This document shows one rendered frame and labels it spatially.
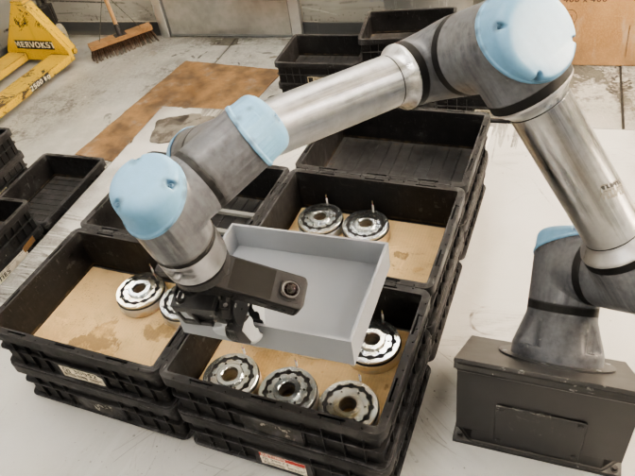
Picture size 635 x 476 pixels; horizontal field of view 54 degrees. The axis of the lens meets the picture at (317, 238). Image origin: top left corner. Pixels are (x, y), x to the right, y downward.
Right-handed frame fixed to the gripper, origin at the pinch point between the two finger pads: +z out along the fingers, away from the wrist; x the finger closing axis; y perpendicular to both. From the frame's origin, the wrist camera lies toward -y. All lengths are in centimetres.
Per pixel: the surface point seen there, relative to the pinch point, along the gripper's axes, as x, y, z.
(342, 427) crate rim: 7.9, -10.8, 14.4
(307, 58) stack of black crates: -195, 65, 129
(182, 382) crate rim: 4.7, 17.0, 15.0
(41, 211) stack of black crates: -75, 139, 95
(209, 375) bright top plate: 0.2, 16.9, 23.7
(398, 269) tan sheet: -31.0, -11.6, 35.6
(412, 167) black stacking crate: -65, -9, 46
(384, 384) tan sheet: -3.8, -13.7, 27.8
